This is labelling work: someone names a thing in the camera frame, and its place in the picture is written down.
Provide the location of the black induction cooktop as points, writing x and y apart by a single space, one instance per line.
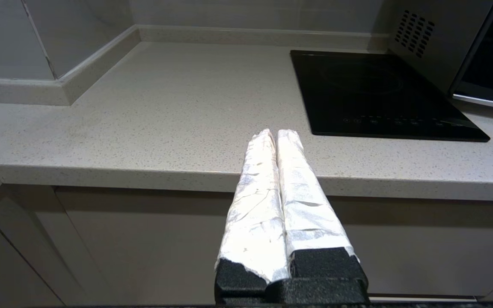
379 94

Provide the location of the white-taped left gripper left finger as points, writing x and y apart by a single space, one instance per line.
253 214

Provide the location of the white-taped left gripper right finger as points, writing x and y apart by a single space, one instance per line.
310 218

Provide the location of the silver microwave oven body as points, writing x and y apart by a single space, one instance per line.
447 64

